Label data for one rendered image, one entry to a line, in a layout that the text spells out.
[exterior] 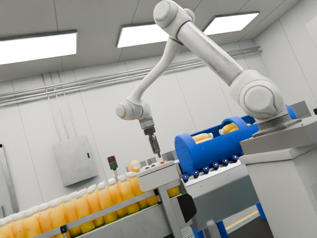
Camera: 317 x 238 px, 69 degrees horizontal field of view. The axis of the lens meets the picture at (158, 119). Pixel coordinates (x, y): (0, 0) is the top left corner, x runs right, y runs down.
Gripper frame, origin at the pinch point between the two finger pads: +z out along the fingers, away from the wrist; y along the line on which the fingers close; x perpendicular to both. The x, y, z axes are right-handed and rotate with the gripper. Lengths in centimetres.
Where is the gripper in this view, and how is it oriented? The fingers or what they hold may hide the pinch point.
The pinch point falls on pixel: (159, 158)
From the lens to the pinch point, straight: 147.3
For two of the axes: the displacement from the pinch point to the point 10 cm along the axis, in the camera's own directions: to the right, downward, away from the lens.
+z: 3.3, 9.3, -1.4
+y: -2.1, 2.2, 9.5
